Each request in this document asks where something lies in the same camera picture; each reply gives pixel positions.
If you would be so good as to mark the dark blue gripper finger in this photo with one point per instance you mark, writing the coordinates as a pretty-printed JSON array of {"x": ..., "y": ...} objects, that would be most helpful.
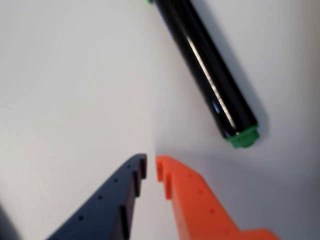
[{"x": 105, "y": 212}]

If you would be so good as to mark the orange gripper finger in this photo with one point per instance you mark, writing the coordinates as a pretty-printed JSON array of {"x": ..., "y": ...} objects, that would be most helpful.
[{"x": 197, "y": 212}]

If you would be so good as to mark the black marker green cap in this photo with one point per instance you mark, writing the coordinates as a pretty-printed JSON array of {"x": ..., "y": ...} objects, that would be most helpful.
[{"x": 207, "y": 70}]

